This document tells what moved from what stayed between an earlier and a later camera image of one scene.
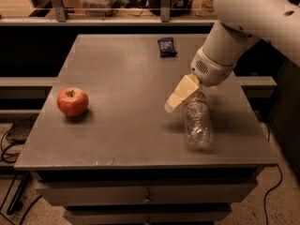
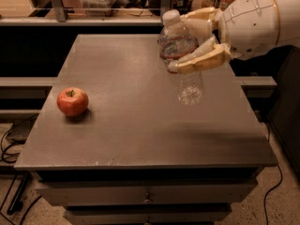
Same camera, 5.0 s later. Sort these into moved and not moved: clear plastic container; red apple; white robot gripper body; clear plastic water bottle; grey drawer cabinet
Moved: clear plastic water bottle; white robot gripper body
Not moved: red apple; clear plastic container; grey drawer cabinet
